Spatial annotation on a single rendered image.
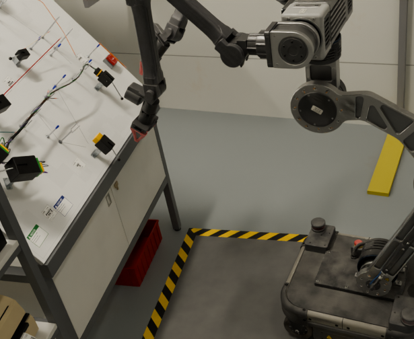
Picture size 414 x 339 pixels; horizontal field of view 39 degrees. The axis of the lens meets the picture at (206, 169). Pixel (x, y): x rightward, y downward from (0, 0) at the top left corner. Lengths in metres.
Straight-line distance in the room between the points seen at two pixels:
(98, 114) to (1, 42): 0.50
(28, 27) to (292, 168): 1.87
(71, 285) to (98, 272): 0.22
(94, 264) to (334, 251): 1.11
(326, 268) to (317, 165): 1.20
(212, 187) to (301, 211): 0.62
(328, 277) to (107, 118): 1.21
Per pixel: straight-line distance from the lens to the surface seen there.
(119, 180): 2.67
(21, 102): 2.45
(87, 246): 2.45
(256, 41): 1.84
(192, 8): 1.90
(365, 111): 2.08
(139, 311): 3.05
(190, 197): 3.66
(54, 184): 2.31
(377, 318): 2.56
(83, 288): 2.45
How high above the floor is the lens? 2.19
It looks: 34 degrees down
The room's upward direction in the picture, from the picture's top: 11 degrees counter-clockwise
